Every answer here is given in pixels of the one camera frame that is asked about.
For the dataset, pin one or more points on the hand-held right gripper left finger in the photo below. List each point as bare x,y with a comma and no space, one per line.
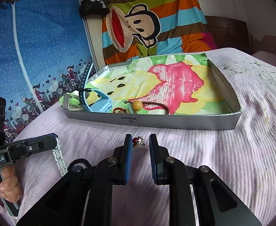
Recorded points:
128,160

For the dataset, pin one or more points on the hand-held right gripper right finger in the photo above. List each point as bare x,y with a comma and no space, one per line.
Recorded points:
153,160

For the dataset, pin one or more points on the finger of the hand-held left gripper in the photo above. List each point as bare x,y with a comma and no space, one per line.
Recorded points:
53,139

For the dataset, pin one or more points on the silver red bead earring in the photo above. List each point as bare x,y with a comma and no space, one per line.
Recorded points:
138,141

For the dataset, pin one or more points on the white lace band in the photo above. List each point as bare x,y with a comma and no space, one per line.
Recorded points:
59,160

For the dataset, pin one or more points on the beige hair claw clip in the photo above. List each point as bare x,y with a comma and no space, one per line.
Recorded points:
68,103

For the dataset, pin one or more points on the shallow grey cardboard box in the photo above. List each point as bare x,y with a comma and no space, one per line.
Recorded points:
175,122

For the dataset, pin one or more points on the blue watch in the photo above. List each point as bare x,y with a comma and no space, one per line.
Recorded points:
100,106

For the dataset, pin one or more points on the person's left hand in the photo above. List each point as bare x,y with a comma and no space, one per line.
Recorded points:
11,183

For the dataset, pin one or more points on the pink striped bed sheet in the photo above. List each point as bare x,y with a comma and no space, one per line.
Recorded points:
222,146

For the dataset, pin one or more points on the colourful bear print cloth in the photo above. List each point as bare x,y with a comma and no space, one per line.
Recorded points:
175,87

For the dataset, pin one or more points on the blue bicycle print wardrobe cover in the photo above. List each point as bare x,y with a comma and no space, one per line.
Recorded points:
46,40

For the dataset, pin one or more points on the light wooden panel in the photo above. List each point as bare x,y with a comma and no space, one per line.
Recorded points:
94,40

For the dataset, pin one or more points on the black bag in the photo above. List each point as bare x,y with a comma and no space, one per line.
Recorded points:
93,4

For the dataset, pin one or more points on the striped monkey print sheet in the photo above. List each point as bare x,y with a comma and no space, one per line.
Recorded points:
175,16

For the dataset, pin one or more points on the dark wooden headboard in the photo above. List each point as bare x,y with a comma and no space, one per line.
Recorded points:
227,33

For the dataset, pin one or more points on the pink pillow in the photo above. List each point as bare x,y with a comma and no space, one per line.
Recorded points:
274,61

